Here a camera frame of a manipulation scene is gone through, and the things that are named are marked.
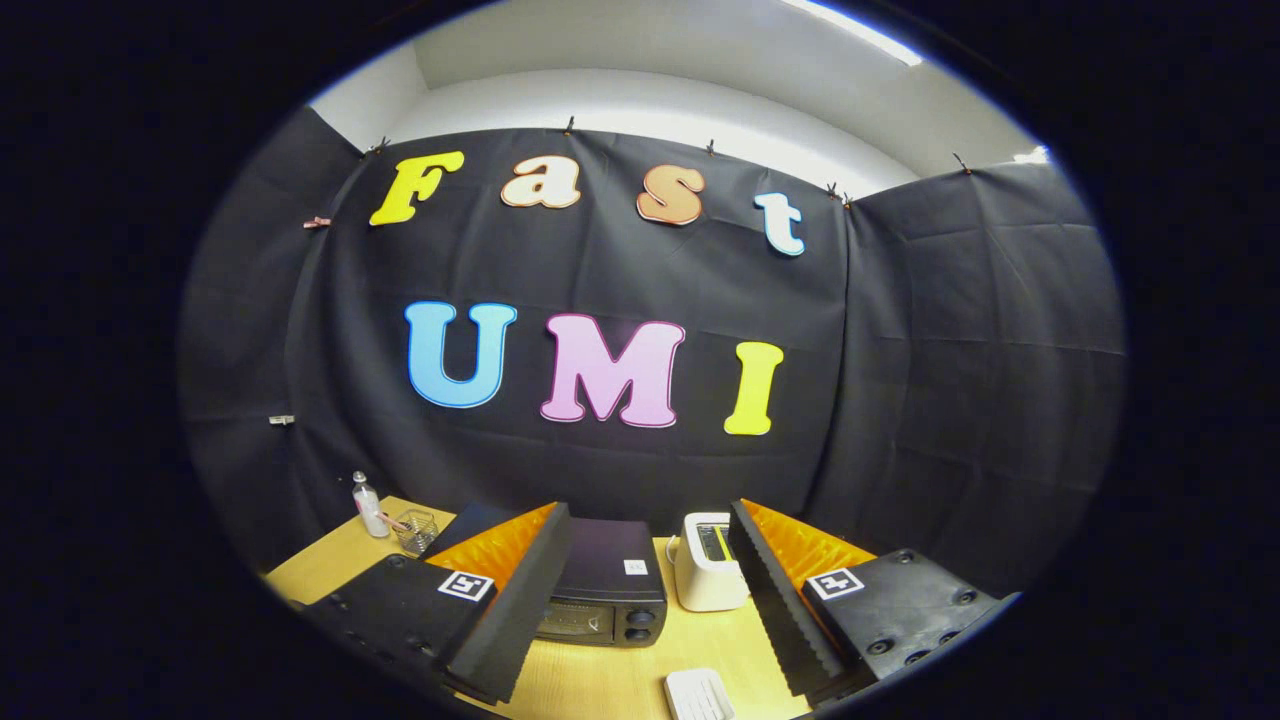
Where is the white rectangular dish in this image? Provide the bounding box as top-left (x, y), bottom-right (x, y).
top-left (664, 668), bottom-right (736, 720)

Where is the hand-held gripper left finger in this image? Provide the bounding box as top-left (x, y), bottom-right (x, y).
top-left (300, 502), bottom-right (574, 706)

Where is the black backdrop cloth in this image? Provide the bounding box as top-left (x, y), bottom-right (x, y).
top-left (180, 105), bottom-right (1129, 601)

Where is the long ceiling light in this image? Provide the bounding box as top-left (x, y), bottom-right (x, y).
top-left (780, 0), bottom-right (923, 67)

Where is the white slot toaster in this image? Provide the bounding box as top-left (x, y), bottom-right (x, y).
top-left (666, 512), bottom-right (751, 613)

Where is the row of black cloth clips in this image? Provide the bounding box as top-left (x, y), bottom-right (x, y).
top-left (365, 115), bottom-right (973, 209)

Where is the black toaster oven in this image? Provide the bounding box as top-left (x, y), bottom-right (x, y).
top-left (437, 503), bottom-right (669, 649)

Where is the clear bottle white label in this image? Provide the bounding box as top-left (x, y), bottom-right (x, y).
top-left (352, 471), bottom-right (390, 539)

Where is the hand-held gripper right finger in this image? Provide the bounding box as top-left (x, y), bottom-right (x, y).
top-left (727, 500), bottom-right (1021, 701)

